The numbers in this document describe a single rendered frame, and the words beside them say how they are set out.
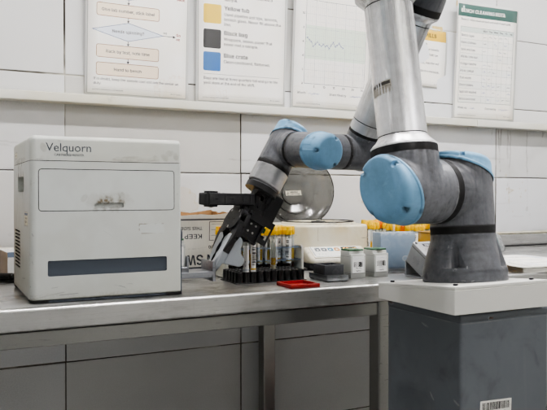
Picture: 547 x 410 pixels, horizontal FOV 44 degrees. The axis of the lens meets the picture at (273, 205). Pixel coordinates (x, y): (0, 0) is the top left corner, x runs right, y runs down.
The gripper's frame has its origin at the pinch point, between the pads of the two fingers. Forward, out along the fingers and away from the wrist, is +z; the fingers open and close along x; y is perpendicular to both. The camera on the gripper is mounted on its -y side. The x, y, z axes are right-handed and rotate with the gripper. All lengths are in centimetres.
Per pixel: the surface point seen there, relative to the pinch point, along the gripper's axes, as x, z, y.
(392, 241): 8, -28, 43
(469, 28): 57, -125, 68
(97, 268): -4.1, 11.0, -21.4
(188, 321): -5.4, 12.0, -0.9
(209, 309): -8.4, 8.2, 0.6
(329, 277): -1.5, -10.5, 25.6
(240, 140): 60, -44, 13
